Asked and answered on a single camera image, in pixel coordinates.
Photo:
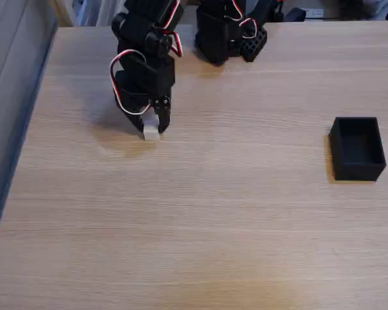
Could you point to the white block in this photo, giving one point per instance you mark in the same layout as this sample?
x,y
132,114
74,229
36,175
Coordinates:
x,y
151,134

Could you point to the black open box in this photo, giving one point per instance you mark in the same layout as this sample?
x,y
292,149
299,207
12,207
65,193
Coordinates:
x,y
357,151

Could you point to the pale folded curtain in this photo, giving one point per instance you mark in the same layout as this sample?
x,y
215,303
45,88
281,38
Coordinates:
x,y
93,12

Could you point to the light wooden strip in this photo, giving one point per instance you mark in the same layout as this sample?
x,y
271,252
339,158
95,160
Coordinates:
x,y
62,13

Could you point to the dark rounded object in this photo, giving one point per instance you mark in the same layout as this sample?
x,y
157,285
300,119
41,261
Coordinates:
x,y
295,15

